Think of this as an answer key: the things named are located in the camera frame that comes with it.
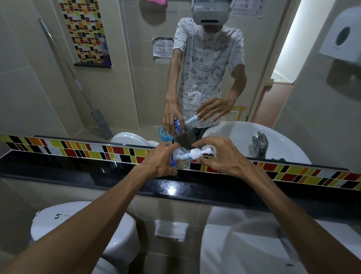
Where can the large wall mirror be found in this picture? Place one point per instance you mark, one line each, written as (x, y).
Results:
(135, 70)

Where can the clear pump bottle blue label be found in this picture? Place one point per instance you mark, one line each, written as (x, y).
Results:
(180, 158)

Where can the person's right forearm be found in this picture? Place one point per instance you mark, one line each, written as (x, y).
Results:
(299, 223)

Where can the person's right thumb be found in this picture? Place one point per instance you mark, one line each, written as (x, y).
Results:
(205, 162)

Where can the white toilet paper holder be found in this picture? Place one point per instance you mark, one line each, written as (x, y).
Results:
(171, 230)

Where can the white ceramic sink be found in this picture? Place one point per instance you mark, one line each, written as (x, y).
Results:
(239, 245)

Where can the person's left thumb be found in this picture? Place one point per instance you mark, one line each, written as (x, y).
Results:
(170, 146)

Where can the person's right hand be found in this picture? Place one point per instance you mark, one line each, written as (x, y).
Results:
(228, 158)

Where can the chrome sink faucet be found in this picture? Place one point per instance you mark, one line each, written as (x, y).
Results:
(286, 242)

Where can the person's left hand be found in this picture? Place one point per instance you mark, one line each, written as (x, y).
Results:
(156, 163)

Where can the person's left forearm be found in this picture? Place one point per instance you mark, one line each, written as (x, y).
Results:
(84, 228)

